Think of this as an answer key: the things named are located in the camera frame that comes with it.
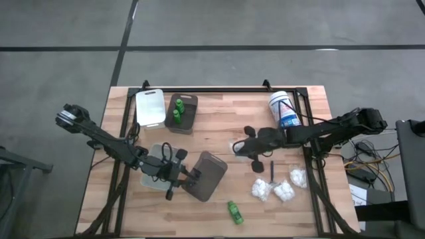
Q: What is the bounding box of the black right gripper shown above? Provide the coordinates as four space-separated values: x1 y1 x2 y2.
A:
232 125 288 174

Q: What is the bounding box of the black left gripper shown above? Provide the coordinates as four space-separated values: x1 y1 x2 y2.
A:
140 149 197 201

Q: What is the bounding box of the clear printed cotton bag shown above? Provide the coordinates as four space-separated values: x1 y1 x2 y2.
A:
228 139 247 161

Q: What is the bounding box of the clear bag of cotton balls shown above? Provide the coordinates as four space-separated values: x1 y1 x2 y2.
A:
288 167 308 189
250 178 274 202
273 179 296 202

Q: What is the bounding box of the smoky grey plastic bin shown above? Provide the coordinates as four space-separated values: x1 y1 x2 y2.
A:
164 93 199 135
181 151 228 202

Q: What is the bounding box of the translucent plastic bin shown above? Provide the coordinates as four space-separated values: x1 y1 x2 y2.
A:
140 143 183 193

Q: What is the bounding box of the white wipes canister blue label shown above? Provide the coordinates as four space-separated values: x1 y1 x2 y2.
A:
268 90 302 129

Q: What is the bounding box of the white plastic bin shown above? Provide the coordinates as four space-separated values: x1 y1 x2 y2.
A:
135 88 167 130

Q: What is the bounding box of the black power brick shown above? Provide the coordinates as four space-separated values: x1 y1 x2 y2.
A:
346 163 377 183

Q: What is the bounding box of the white paper sheet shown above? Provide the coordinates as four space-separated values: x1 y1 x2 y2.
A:
348 183 368 207

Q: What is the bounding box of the grey metal stand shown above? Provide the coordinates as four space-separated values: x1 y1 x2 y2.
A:
0 145 54 239

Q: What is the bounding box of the grey cart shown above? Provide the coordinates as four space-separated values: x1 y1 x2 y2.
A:
394 119 425 239

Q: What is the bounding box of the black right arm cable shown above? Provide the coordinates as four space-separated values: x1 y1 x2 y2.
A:
231 101 363 159

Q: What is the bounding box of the black aluminium table frame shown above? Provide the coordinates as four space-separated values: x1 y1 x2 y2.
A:
78 86 361 238

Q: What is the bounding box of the yellow cable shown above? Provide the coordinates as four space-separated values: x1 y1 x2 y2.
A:
343 153 401 193

